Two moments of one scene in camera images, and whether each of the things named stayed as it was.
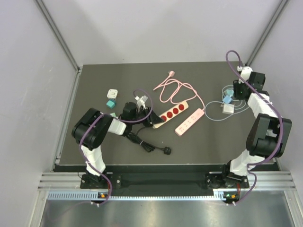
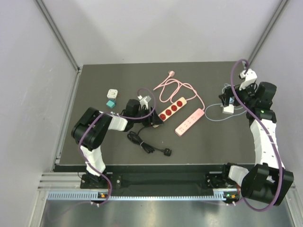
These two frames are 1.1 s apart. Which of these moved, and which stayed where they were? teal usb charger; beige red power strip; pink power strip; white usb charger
Moved: beige red power strip
Stayed: teal usb charger; white usb charger; pink power strip
